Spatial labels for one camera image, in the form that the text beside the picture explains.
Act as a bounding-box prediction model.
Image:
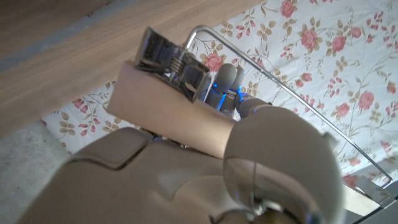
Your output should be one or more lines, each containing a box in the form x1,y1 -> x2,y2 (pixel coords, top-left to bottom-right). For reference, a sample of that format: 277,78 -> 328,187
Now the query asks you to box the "floral backdrop cloth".
40,0 -> 398,187

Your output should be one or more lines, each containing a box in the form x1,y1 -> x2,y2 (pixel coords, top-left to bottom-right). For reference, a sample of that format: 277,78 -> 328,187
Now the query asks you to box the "wooden stick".
107,24 -> 398,218

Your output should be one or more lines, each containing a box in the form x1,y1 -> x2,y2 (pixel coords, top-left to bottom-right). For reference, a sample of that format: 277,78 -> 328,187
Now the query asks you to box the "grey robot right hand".
18,63 -> 346,224

